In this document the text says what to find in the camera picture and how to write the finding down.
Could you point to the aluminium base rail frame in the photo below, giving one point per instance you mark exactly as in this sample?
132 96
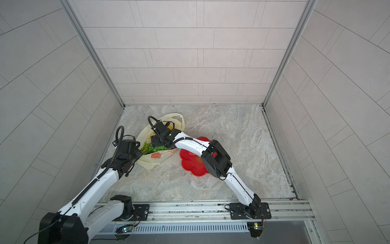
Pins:
205 217

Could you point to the right green circuit board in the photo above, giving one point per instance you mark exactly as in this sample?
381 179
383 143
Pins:
256 228

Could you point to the red flower-shaped plastic plate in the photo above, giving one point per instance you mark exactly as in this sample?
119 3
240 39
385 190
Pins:
190 153

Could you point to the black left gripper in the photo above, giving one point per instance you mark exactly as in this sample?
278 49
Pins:
137 151

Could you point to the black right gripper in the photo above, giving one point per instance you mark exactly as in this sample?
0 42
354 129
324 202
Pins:
155 139

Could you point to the cream plastic fruit-print bag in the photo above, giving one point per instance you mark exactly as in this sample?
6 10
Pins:
151 160

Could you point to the left green circuit board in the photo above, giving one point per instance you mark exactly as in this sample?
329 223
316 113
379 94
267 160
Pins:
125 229

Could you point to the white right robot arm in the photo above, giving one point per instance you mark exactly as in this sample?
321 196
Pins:
216 160

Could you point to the green circuit board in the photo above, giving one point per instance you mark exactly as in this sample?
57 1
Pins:
256 228
125 229

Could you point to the green grape bunch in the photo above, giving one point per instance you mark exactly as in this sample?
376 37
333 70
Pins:
149 149

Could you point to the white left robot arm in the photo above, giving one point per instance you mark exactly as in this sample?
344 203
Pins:
80 219

